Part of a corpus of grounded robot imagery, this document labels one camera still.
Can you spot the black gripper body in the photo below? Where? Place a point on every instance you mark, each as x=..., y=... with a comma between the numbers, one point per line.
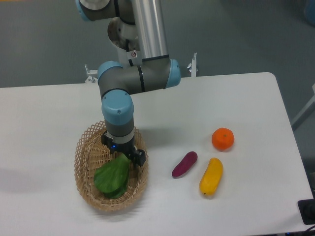
x=122, y=148

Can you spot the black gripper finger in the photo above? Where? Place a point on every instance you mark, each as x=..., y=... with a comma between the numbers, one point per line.
x=137, y=156
x=106, y=140

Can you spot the green bok choy vegetable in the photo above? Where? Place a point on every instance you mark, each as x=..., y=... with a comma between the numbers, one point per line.
x=111, y=179

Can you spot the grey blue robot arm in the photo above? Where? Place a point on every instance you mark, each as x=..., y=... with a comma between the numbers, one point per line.
x=137, y=27

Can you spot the woven wicker basket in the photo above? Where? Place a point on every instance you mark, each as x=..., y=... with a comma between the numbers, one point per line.
x=92, y=154

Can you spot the purple sweet potato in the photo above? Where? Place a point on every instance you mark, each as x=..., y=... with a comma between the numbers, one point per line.
x=185, y=164

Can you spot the yellow mango fruit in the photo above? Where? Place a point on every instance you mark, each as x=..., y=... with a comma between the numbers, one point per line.
x=212, y=177

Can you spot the orange mandarin fruit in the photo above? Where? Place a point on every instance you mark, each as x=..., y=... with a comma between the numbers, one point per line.
x=223, y=139

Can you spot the black device at table edge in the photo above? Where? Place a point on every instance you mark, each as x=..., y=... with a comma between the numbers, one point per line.
x=307, y=211

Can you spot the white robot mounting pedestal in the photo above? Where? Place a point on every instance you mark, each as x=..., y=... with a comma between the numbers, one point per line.
x=124, y=38

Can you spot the white table leg frame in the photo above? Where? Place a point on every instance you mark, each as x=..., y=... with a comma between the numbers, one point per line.
x=305, y=112

